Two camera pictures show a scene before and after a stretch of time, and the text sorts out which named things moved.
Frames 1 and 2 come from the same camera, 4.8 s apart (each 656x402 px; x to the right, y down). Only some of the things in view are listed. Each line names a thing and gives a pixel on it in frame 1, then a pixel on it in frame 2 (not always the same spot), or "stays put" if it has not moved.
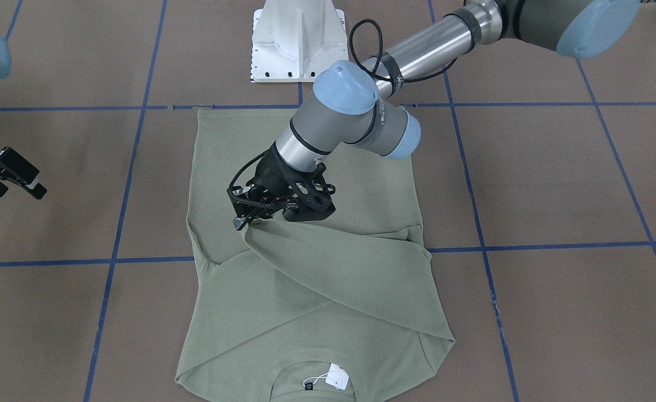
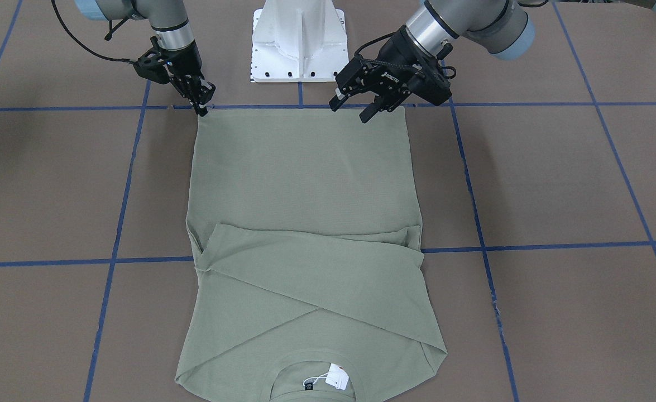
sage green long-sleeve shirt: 343,307 stays put
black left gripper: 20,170 -> 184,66
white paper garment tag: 337,377 stays put
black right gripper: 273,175 -> 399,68
